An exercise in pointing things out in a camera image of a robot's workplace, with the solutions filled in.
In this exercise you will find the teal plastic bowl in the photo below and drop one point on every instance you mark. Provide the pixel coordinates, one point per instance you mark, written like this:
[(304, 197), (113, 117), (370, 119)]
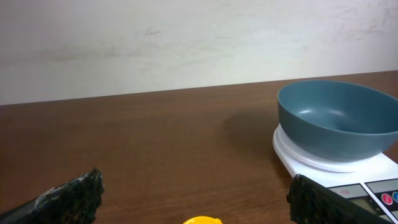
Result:
[(338, 121)]

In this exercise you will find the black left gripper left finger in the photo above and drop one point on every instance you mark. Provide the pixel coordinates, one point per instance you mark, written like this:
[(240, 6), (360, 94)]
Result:
[(75, 201)]

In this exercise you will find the yellow plastic scoop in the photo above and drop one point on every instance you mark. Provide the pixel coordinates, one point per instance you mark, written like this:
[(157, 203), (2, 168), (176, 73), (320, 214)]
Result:
[(203, 220)]

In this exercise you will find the white digital kitchen scale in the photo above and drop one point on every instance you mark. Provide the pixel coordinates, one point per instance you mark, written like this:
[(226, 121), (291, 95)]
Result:
[(370, 183)]

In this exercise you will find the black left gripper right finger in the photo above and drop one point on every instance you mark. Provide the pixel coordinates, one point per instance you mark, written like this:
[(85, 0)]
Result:
[(311, 202)]

